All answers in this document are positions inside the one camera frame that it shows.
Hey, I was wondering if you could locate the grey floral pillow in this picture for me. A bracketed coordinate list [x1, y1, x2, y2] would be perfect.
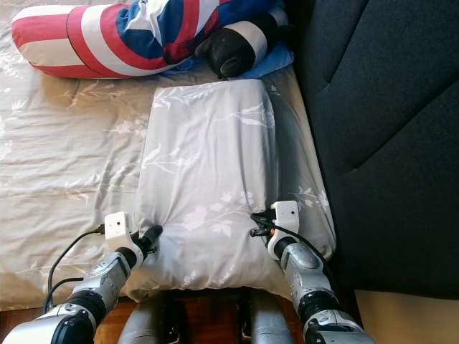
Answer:
[126, 79, 338, 302]

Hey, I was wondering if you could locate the silver robot left leg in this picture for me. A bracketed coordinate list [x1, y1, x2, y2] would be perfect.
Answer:
[118, 294, 173, 344]

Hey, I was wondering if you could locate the silver robot leg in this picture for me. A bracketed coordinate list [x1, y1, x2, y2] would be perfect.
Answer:
[240, 288, 295, 344]
[118, 294, 173, 344]

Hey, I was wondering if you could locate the silver robot right leg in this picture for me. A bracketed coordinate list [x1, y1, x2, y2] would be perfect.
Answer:
[240, 288, 295, 344]

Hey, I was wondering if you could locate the grey floral bed sheet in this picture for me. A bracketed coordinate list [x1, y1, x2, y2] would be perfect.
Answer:
[0, 0, 338, 312]

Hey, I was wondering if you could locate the blue cloth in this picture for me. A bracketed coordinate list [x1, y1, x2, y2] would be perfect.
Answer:
[172, 43, 295, 80]

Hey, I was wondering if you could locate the dark grey padded headboard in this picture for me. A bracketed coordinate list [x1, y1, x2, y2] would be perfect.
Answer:
[287, 0, 459, 295]

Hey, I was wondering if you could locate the black plush with white band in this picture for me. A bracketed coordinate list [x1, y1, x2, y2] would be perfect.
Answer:
[195, 9, 289, 78]

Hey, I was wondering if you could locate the red white blue star bolster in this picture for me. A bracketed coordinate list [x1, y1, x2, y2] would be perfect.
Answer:
[11, 0, 291, 80]

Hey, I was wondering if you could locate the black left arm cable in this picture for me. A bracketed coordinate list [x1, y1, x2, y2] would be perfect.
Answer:
[43, 224, 108, 316]

